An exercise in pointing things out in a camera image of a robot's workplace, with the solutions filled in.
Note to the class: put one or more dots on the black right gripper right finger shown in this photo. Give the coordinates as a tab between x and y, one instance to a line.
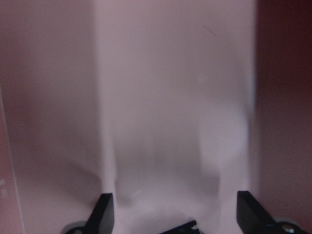
252	218

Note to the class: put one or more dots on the pink plastic bin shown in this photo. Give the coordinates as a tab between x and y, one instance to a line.
171	105

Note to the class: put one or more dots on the yellow push button switch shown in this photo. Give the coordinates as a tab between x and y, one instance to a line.
187	228

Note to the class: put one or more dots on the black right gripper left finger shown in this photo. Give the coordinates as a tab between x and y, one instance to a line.
102	218

